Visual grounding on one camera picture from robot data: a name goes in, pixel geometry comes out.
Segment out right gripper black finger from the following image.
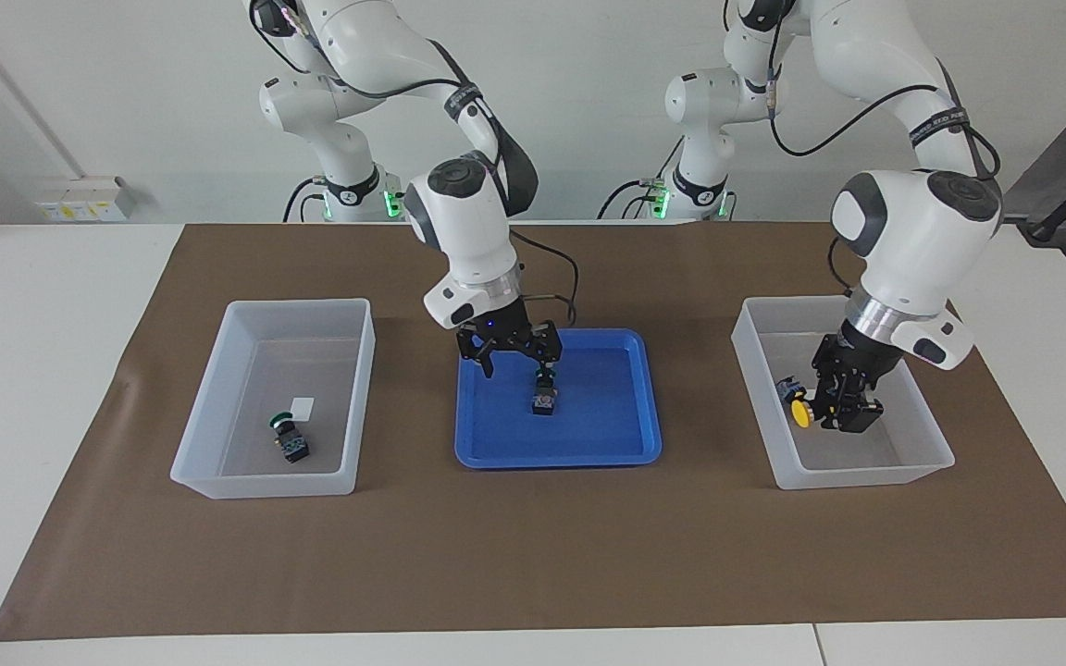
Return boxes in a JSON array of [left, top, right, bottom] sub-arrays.
[[457, 333, 497, 380], [535, 321, 564, 394]]

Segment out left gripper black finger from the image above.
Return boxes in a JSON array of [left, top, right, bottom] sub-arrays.
[[843, 384, 886, 436], [811, 370, 844, 431]]

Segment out yellow push button switch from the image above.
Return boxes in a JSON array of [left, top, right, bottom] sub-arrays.
[[776, 375, 813, 428]]

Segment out green push button switch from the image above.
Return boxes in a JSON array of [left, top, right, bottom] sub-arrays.
[[269, 410, 310, 463], [530, 368, 560, 417]]

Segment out translucent white plastic box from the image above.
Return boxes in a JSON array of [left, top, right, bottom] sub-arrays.
[[169, 298, 377, 500], [731, 295, 956, 491]]

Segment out blue plastic tray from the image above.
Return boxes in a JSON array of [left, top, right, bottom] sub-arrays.
[[454, 327, 663, 470]]

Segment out brown table mat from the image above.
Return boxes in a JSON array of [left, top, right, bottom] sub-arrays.
[[0, 222, 1066, 641]]

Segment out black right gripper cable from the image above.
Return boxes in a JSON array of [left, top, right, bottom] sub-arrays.
[[507, 227, 580, 329]]

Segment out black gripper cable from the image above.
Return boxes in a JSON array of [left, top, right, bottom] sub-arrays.
[[507, 227, 580, 329], [767, 0, 1004, 186]]

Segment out black arm base cable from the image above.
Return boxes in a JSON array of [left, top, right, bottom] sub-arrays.
[[598, 134, 684, 220], [283, 178, 326, 223]]

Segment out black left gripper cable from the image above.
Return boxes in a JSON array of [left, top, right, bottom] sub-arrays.
[[767, 0, 1004, 186]]

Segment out white wall socket box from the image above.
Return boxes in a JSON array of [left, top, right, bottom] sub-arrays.
[[36, 176, 136, 223]]

